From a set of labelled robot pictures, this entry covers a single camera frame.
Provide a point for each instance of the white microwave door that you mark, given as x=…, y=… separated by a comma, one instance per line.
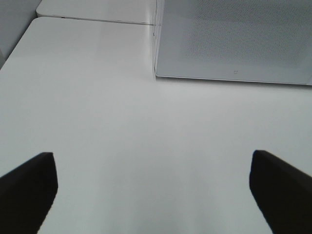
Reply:
x=241, y=40

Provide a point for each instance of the white microwave oven body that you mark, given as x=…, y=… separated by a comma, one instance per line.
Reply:
x=156, y=32

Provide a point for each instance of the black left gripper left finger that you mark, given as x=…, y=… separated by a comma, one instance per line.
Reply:
x=27, y=194

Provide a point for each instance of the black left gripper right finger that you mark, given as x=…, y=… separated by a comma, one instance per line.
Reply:
x=282, y=192

